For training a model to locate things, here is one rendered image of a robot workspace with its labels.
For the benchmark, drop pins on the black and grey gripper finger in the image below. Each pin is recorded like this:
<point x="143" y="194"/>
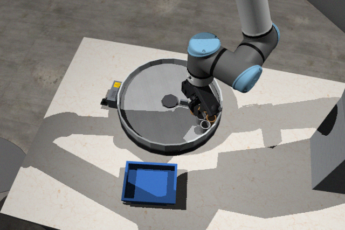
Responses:
<point x="193" y="108"/>
<point x="201" y="108"/>

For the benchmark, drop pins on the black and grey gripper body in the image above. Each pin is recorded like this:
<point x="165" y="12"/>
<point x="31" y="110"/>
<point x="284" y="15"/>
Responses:
<point x="188" y="91"/>

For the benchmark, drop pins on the grey round turntable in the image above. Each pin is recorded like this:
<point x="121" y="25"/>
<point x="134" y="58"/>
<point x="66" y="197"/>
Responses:
<point x="154" y="111"/>

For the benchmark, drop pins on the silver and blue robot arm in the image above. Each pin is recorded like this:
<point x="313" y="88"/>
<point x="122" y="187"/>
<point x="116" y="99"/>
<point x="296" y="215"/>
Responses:
<point x="241" y="69"/>

